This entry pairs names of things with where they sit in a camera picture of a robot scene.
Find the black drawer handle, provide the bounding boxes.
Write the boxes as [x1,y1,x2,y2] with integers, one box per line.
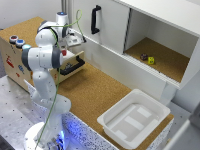
[59,55,86,77]

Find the white plastic box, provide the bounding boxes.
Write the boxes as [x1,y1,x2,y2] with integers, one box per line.
[96,88,172,150]

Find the white sliding door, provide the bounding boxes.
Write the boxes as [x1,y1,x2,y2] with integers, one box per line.
[72,0,131,55]

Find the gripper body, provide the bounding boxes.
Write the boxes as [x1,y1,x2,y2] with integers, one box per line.
[67,31,86,47]

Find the purple block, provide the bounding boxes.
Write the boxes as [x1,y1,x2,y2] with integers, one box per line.
[140,53,149,62]

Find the black door handle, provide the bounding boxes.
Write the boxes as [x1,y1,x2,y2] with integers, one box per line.
[90,4,102,36]

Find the yellow block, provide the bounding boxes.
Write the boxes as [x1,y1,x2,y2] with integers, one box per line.
[147,56,156,66]

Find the green button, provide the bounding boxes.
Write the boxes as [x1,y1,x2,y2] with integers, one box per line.
[21,43,32,52]

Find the wooden drawer box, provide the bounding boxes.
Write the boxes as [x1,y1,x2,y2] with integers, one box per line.
[0,16,69,93]

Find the wooden drawer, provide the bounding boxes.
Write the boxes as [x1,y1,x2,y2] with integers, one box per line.
[49,49,86,83]

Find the red button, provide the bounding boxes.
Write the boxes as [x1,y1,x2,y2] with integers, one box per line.
[8,34,19,45]

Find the green cable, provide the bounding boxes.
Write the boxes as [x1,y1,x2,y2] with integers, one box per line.
[34,8,84,150]

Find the white cabinet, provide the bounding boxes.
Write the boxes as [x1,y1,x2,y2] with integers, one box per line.
[71,0,200,108]

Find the blue button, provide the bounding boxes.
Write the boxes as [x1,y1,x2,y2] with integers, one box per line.
[15,38,26,49]

